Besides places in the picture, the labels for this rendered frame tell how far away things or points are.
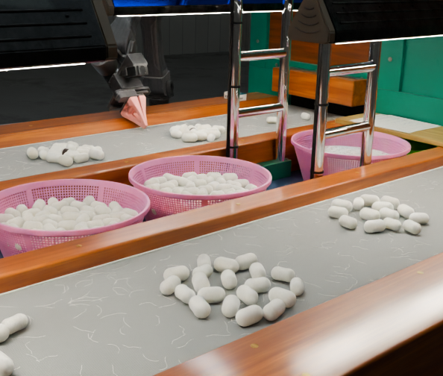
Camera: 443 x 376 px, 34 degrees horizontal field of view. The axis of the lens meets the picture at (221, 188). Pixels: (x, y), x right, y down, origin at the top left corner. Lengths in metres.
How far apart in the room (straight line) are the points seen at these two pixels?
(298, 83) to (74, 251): 1.19
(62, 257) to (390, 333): 0.44
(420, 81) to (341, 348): 1.21
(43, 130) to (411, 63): 0.93
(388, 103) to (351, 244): 0.88
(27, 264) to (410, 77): 1.22
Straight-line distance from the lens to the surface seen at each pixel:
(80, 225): 1.16
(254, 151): 1.62
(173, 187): 1.36
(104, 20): 0.81
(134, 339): 0.83
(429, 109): 1.88
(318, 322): 0.83
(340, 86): 1.97
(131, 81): 1.84
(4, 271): 0.96
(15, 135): 1.70
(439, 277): 0.98
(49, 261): 0.98
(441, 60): 1.87
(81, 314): 0.89
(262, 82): 2.25
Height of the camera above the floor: 1.15
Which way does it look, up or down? 17 degrees down
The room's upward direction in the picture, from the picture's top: 2 degrees clockwise
